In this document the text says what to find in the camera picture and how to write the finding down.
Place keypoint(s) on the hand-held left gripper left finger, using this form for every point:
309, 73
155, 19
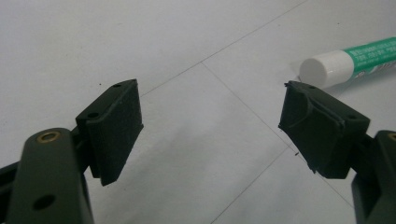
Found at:
112, 130

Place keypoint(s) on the green tube with white cap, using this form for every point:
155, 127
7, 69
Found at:
345, 63

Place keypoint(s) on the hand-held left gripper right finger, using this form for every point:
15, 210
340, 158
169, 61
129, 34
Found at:
320, 137

